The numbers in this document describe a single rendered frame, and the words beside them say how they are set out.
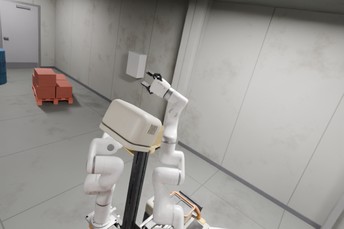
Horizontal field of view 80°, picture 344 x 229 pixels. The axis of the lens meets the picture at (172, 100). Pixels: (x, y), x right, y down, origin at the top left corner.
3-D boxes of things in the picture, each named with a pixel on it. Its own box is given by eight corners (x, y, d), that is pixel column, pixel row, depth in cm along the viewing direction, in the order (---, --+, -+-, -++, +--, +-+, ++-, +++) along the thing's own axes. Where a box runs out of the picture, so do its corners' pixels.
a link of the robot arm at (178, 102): (174, 121, 123) (174, 122, 113) (160, 111, 123) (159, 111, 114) (189, 100, 123) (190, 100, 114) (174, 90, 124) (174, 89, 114)
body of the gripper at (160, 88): (167, 95, 126) (152, 85, 126) (174, 84, 119) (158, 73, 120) (162, 102, 120) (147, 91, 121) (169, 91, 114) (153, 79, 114)
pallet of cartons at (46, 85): (22, 89, 552) (21, 61, 528) (61, 86, 626) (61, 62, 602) (39, 107, 478) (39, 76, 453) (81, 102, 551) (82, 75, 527)
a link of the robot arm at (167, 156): (156, 185, 106) (184, 188, 108) (163, 145, 106) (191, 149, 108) (154, 174, 122) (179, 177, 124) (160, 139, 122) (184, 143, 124)
